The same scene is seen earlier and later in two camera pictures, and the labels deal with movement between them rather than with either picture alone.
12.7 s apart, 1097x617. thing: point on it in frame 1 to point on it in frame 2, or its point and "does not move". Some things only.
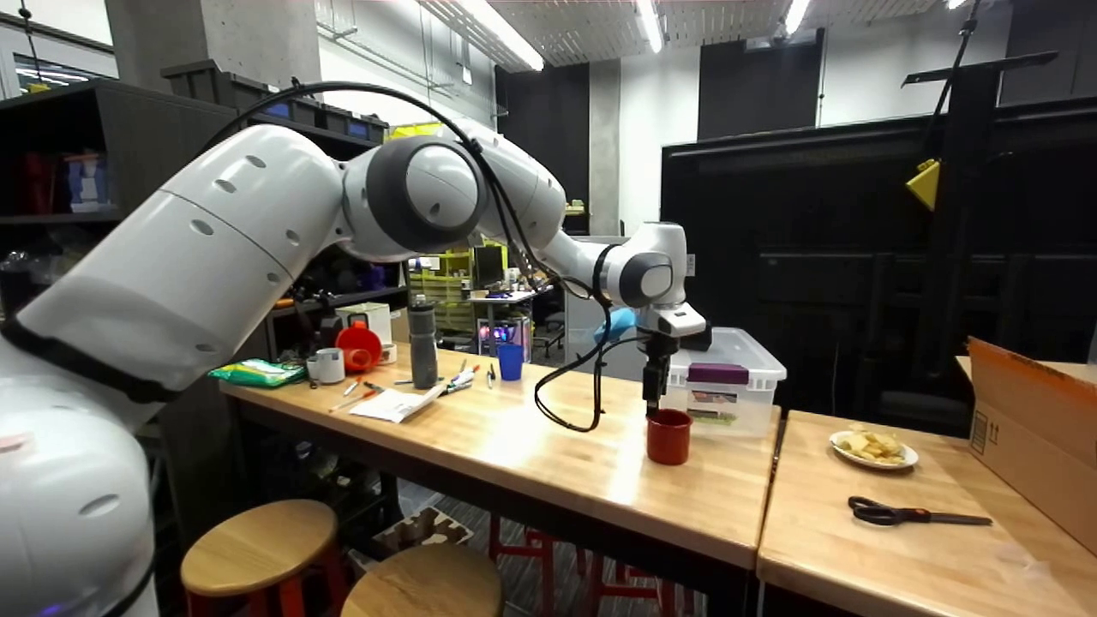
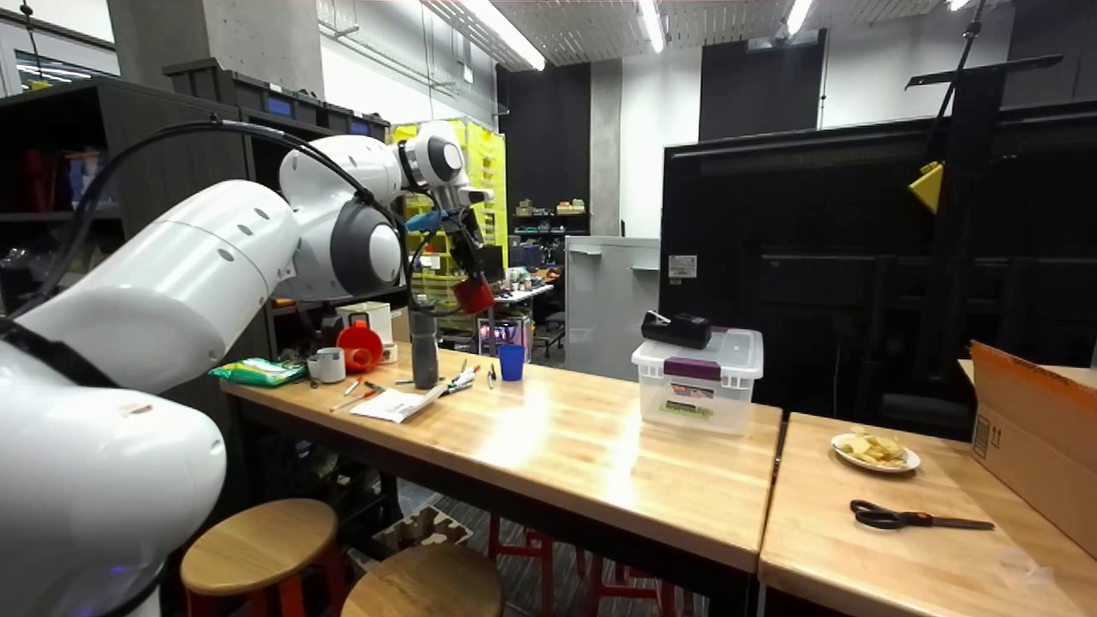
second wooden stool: [427, 579] does not move
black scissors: [871, 513] does not move
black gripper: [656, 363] to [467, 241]
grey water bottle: [424, 343] does not move
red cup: [668, 436] to [473, 297]
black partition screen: [871, 259] does not move
